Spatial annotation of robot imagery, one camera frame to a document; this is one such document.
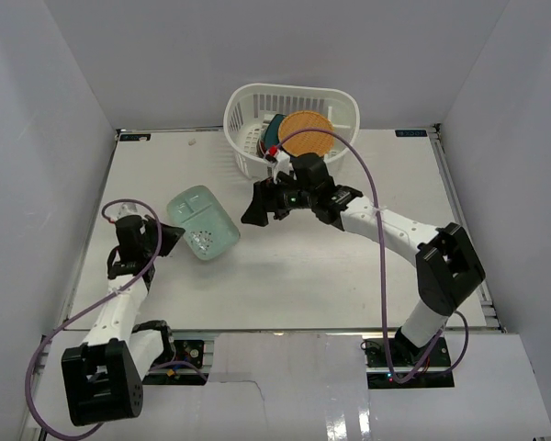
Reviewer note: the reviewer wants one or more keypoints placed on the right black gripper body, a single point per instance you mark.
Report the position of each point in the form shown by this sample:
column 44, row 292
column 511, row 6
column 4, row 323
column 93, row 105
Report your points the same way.
column 291, row 197

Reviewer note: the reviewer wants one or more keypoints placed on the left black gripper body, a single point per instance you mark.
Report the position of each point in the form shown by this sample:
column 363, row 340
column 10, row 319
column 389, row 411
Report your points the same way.
column 153, row 236

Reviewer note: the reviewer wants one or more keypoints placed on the pale green rectangular plate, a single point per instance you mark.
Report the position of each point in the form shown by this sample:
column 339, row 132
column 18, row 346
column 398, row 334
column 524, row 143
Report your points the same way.
column 209, row 229

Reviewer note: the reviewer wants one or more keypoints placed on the dark teal square plate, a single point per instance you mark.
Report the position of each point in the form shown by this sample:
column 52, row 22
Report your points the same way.
column 270, row 135

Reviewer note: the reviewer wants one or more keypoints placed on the woven bamboo round plate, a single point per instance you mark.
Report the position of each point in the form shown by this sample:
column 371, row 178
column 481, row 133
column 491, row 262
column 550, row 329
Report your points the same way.
column 315, row 137

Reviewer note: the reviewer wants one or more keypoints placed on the red rimmed cream plate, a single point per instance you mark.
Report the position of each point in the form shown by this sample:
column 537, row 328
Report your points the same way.
column 262, row 150

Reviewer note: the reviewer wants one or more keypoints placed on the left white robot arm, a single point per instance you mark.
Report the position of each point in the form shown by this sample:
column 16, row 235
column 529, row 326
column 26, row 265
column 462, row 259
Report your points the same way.
column 103, row 375

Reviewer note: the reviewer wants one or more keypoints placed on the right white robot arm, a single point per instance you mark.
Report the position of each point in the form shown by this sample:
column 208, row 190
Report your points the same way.
column 448, row 269

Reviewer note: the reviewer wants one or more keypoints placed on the white plastic dish bin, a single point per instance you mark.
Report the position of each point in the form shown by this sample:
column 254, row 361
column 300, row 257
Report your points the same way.
column 251, row 107

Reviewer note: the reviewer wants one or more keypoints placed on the left blue table label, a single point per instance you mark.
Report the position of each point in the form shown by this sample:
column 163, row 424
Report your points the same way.
column 125, row 137

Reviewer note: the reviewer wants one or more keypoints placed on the blue table label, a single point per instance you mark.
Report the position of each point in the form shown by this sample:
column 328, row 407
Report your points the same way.
column 411, row 133
column 125, row 137

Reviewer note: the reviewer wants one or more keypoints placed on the right blue table label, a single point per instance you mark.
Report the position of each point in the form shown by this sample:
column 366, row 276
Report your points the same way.
column 411, row 133

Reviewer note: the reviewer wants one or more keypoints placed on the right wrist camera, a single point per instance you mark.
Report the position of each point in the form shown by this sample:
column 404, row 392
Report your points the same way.
column 279, row 161

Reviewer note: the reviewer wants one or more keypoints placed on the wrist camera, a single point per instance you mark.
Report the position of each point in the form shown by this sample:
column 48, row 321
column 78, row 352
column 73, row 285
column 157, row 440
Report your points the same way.
column 279, row 161
column 124, row 210

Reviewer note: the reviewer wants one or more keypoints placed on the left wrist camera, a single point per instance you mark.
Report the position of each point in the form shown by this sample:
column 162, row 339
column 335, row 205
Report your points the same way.
column 124, row 210

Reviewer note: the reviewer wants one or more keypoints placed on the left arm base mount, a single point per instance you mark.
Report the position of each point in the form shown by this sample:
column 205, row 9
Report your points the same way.
column 189, row 366

